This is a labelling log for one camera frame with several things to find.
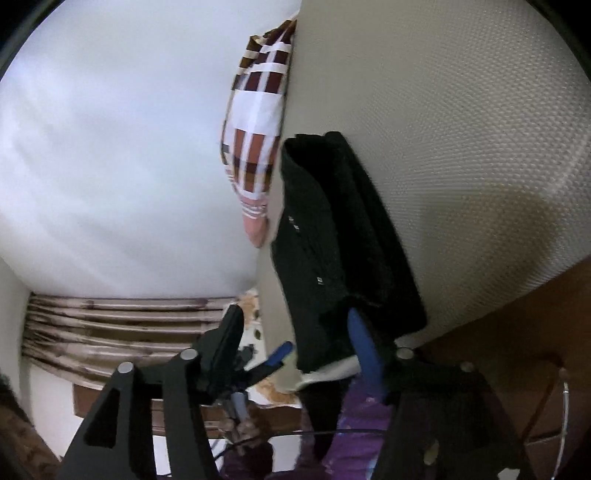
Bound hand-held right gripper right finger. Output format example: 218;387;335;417
347;308;532;480

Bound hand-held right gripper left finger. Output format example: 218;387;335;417
58;305;245;480

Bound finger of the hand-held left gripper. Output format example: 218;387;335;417
228;390;252;423
240;342;296;384

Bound black pants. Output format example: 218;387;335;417
270;131;428;374

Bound brown wooden board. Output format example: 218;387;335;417
74;383;303;437

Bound floral pillow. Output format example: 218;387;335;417
238;288;301;407

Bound purple printed garment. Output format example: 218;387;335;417
222;369;398;480

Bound beige striped curtain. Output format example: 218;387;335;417
23;295;241;384

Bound dark brown cloth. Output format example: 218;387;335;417
0;374;61;480

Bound plaid pillow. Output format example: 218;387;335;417
219;16;298;247

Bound beige woven mattress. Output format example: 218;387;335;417
256;0;591;393

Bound black cable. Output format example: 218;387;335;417
210;427;391;462

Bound chrome metal frame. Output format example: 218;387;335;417
522;360;570;480

